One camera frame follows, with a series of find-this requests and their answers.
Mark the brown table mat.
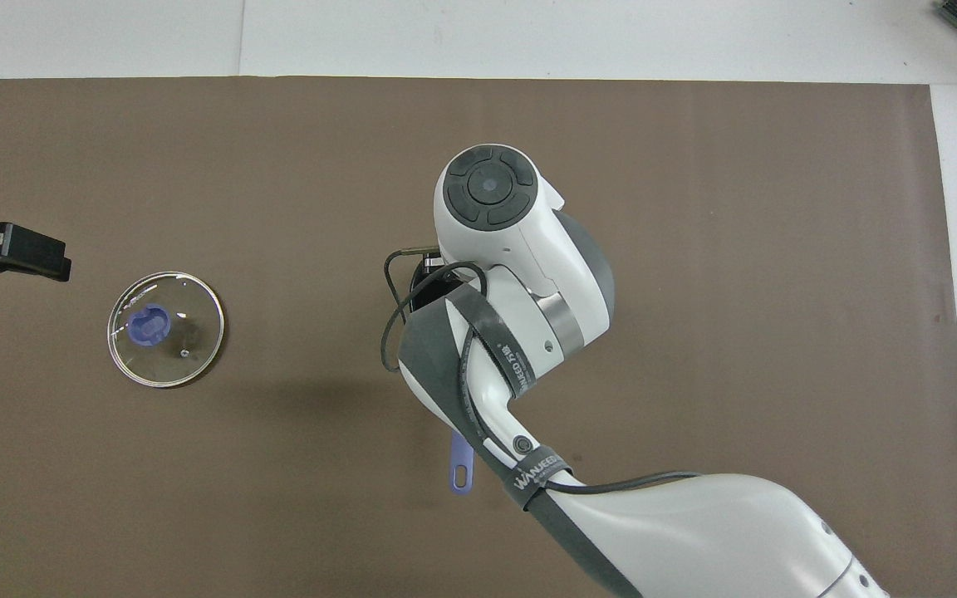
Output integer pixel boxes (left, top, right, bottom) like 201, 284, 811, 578
0, 76, 957, 598

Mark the glass lid purple knob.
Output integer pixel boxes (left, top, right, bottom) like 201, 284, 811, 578
107, 272, 226, 389

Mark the black pot purple handle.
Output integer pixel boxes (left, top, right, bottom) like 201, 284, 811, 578
406, 253, 477, 497

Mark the black velcro cable strap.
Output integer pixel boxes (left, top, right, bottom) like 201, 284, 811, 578
502, 448, 577, 513
445, 285, 539, 398

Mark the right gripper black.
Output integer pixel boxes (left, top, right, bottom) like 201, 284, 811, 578
419, 254, 456, 287

